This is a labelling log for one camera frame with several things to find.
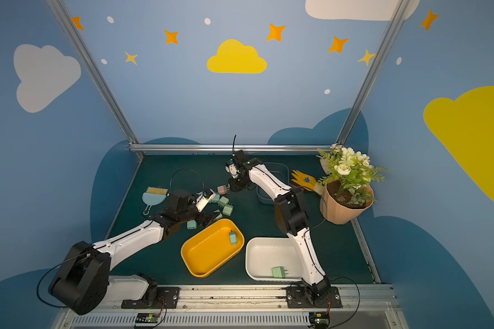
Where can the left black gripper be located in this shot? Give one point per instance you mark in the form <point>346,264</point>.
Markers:
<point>204,212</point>

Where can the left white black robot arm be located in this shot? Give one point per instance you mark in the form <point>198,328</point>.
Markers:
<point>84,281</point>

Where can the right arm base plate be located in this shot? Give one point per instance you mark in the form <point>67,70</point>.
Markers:
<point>297,297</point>

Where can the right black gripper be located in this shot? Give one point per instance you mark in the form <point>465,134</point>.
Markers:
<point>233,181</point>

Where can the yellow work glove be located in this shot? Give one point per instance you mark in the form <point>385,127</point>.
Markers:
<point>306,181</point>

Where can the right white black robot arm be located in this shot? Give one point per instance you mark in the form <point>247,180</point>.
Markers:
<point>291,216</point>

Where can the pink plug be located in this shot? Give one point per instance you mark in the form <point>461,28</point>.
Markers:
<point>223,190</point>

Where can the yellow plastic tray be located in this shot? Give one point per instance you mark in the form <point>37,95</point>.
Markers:
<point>208,250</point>

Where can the potted white flower plant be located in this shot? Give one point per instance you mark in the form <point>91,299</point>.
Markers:
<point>347,191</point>

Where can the blue plug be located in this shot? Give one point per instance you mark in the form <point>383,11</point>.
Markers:
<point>233,238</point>

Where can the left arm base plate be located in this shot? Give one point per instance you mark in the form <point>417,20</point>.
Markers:
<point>155,297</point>

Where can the green plug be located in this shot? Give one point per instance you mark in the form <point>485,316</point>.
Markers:
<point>223,201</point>
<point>279,272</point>
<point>227,210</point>

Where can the white plastic tray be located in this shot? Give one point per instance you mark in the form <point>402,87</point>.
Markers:
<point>263,253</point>

